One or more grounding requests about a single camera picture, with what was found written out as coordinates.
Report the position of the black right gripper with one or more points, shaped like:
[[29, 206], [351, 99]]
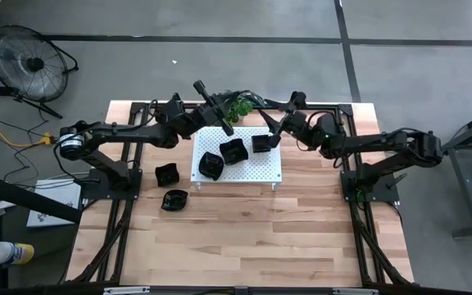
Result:
[[297, 127]]

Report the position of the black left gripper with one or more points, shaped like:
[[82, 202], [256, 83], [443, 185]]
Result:
[[211, 112]]

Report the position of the small black square dish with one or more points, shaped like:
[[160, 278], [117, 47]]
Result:
[[260, 144]]

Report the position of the black glossy mini plate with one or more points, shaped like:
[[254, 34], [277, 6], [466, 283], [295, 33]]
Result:
[[211, 165], [233, 151], [167, 174]]

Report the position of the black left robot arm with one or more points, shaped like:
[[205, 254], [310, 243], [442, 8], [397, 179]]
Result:
[[129, 132]]

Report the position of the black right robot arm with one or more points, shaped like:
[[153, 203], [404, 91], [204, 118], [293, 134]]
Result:
[[375, 141]]

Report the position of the green plant in white pot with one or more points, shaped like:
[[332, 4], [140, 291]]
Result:
[[242, 110]]

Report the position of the white perforated metal shelf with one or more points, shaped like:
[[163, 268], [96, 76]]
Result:
[[252, 168]]

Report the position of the black pot lower left table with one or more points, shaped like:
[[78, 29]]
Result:
[[174, 200]]

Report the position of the yellow power plug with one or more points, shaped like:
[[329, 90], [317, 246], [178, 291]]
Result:
[[46, 139]]

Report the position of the grey equipment stand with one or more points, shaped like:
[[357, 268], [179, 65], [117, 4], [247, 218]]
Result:
[[471, 172]]

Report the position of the black floor fan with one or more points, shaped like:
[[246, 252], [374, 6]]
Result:
[[29, 63]]

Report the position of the white printed box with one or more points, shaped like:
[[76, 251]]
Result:
[[51, 213]]

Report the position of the black curved frame bracket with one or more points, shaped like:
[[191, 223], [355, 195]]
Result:
[[175, 98]]

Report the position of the black aluminium table frame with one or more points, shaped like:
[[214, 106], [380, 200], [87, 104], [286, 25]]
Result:
[[137, 109]]

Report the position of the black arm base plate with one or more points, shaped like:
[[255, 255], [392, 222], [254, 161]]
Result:
[[133, 192], [387, 192]]

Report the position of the silver edge bracket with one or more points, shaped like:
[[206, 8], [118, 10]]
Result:
[[352, 291], [126, 291]]

